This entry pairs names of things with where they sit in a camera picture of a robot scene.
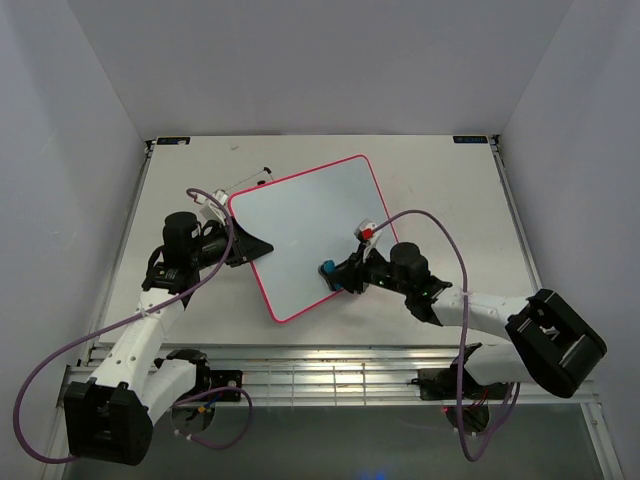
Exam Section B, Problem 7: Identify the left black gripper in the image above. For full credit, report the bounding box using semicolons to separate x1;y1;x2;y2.
191;218;273;270

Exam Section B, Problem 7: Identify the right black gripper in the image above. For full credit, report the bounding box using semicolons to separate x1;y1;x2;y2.
328;242;411;296

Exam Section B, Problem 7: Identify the blue bone-shaped eraser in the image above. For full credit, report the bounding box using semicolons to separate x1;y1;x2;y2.
318;260;342;292

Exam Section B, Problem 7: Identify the pink framed whiteboard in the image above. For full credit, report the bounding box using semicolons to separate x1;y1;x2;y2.
228;155;389;323

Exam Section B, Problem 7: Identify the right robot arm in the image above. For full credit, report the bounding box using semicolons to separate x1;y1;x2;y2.
319;242;607;399

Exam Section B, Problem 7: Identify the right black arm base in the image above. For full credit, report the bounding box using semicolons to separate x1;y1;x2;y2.
410;367;483;400

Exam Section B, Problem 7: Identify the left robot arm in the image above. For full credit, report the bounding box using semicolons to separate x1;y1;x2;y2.
63;212;274;465

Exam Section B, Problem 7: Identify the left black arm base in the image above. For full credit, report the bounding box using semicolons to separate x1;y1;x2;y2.
188;368;243;402

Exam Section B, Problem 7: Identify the left blue corner label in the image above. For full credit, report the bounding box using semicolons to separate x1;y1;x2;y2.
155;137;191;146

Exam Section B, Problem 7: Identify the blue corner label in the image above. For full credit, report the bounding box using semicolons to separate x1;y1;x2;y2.
155;137;191;146
452;135;489;144

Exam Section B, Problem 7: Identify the right blue corner label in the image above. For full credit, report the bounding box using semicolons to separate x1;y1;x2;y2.
452;135;489;144

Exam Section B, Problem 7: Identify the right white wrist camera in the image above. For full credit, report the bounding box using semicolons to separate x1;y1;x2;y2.
354;219;381;260

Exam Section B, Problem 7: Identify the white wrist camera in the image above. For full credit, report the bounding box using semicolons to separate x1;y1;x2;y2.
354;219;381;260
194;189;229;223

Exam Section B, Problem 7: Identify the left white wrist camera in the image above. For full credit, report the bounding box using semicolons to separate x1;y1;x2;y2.
194;189;229;223

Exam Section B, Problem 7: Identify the black wire whiteboard stand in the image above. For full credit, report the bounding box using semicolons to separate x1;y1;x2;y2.
223;166;274;193

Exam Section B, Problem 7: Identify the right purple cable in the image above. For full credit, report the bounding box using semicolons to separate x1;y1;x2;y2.
369;209;521;462

